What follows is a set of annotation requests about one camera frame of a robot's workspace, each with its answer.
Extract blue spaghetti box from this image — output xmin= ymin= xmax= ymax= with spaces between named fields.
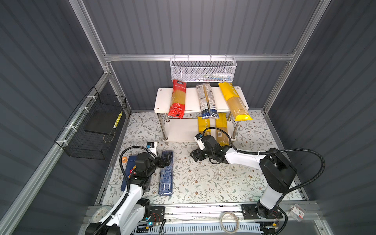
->
xmin=159 ymin=150 xmax=173 ymax=196

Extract yellow Pastatime spaghetti pack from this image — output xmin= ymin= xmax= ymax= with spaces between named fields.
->
xmin=197 ymin=117 xmax=217 ymax=138

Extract clear blue spaghetti pack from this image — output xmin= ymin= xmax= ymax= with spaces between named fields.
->
xmin=196 ymin=83 xmax=219 ymax=119

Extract red spaghetti pack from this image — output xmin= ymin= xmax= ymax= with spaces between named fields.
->
xmin=168 ymin=79 xmax=187 ymax=118

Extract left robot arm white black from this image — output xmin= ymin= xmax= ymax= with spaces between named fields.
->
xmin=85 ymin=151 xmax=173 ymax=235

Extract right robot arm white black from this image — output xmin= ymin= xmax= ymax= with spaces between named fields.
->
xmin=190 ymin=134 xmax=297 ymax=213

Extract dark blue pasta box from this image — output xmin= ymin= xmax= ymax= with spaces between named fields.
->
xmin=120 ymin=156 xmax=150 ymax=192

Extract white two-tier shelf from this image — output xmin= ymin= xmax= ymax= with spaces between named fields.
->
xmin=154 ymin=86 xmax=249 ymax=142

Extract yellow green striped tool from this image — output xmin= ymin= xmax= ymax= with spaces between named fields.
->
xmin=113 ymin=111 xmax=123 ymax=129

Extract white round clock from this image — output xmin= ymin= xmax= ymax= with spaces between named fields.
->
xmin=90 ymin=206 xmax=112 ymax=223

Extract tubes in white basket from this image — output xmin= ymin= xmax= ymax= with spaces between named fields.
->
xmin=191 ymin=73 xmax=234 ymax=82

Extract red white tag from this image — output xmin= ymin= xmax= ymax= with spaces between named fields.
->
xmin=289 ymin=204 xmax=306 ymax=222

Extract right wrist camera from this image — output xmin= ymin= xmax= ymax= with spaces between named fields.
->
xmin=194 ymin=133 xmax=205 ymax=150

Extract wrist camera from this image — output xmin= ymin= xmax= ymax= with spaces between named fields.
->
xmin=194 ymin=133 xmax=205 ymax=150
xmin=146 ymin=142 xmax=158 ymax=156

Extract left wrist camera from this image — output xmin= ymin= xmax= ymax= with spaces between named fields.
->
xmin=146 ymin=142 xmax=158 ymax=156

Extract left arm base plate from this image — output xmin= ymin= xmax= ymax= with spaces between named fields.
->
xmin=140 ymin=206 xmax=165 ymax=223

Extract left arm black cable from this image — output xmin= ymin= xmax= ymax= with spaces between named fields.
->
xmin=93 ymin=146 xmax=150 ymax=235

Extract black wire basket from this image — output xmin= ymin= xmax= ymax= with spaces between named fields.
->
xmin=55 ymin=88 xmax=127 ymax=160

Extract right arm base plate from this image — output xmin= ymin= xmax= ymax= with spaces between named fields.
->
xmin=241 ymin=203 xmax=284 ymax=220

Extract white wire mesh basket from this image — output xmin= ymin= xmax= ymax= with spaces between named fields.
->
xmin=170 ymin=56 xmax=237 ymax=83

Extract coiled white cable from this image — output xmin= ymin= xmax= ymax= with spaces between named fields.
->
xmin=219 ymin=211 xmax=240 ymax=234

